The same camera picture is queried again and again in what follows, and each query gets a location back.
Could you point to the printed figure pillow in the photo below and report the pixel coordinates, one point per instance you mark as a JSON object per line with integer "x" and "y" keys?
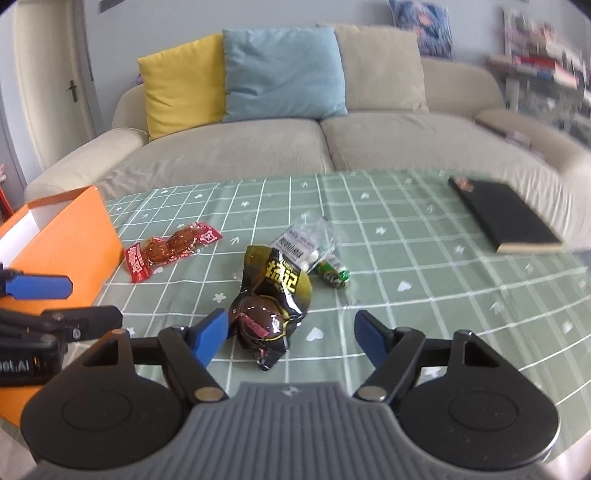
{"x": 427, "y": 27}

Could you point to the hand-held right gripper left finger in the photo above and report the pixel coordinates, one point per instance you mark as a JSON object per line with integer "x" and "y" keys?
{"x": 207, "y": 339}

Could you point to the clear plastic snack packet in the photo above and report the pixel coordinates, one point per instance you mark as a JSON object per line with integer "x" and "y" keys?
{"x": 295, "y": 241}

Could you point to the black yellow snack packet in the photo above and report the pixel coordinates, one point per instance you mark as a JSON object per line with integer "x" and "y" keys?
{"x": 272, "y": 288}

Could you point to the wall poster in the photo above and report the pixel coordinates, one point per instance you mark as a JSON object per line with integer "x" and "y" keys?
{"x": 111, "y": 4}

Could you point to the yellow pillow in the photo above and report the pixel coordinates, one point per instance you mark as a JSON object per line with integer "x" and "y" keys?
{"x": 184, "y": 87}

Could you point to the red meat snack packet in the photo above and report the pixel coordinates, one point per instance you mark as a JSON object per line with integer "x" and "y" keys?
{"x": 161, "y": 251}

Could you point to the beige sofa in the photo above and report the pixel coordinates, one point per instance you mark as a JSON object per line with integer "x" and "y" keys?
{"x": 240, "y": 147}

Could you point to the orange cardboard box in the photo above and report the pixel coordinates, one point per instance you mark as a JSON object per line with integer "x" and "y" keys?
{"x": 78, "y": 240}

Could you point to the light blue pillow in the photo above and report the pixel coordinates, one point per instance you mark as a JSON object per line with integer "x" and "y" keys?
{"x": 286, "y": 74}

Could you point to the white door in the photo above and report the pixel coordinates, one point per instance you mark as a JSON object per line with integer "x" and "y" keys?
{"x": 51, "y": 83}

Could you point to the green checkered tablecloth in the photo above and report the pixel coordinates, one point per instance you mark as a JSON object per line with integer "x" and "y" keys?
{"x": 425, "y": 281}

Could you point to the stack of books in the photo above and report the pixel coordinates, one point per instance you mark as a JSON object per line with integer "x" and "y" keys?
{"x": 531, "y": 69}

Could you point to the white study desk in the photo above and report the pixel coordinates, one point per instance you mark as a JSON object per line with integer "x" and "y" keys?
{"x": 549, "y": 92}

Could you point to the dark books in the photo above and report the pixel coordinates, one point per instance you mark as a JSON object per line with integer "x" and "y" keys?
{"x": 505, "y": 134}

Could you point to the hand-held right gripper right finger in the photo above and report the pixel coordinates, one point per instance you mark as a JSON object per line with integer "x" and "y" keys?
{"x": 371, "y": 339}

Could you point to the green candy packet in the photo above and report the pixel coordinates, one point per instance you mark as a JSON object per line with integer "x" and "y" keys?
{"x": 333, "y": 273}

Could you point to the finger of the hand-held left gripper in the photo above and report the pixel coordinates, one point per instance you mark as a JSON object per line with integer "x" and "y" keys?
{"x": 87, "y": 318}
{"x": 39, "y": 286}

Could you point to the beige pillow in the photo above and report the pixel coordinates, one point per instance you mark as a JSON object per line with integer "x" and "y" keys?
{"x": 383, "y": 69}

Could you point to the black notebook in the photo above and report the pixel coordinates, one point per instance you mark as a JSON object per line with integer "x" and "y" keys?
{"x": 512, "y": 217}

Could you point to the red stool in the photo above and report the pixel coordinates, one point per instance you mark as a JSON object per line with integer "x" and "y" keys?
{"x": 3, "y": 194}

